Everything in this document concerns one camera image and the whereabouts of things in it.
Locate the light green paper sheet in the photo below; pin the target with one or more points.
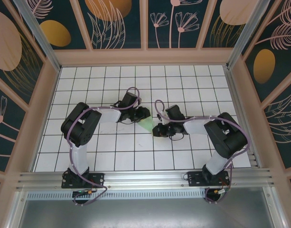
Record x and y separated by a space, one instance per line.
146 124

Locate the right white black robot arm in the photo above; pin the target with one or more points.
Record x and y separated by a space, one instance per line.
216 164

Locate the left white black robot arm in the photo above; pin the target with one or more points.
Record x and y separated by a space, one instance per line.
78 159

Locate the long aluminium mounting rail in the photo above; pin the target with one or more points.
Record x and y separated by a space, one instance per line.
145 178

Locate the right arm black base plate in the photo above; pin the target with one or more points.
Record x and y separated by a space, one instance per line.
195 180

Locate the aluminium side rail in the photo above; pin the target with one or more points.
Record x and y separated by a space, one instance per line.
235 90

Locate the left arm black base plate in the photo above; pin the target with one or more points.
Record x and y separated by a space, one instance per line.
97 180

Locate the aluminium corner post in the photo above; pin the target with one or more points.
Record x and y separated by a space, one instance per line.
43 40
247 35

